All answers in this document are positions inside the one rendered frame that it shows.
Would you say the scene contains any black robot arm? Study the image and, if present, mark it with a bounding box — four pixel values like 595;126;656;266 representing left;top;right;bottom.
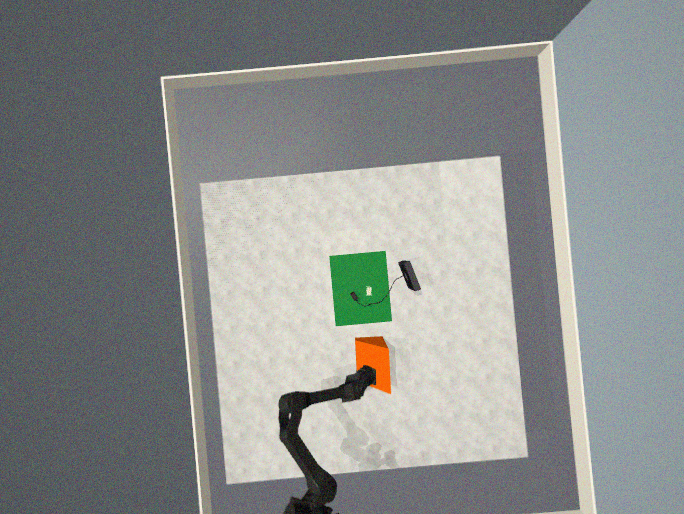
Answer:
278;365;376;514

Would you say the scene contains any green circuit board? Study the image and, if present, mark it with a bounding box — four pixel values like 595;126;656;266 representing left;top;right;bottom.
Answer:
329;251;392;326

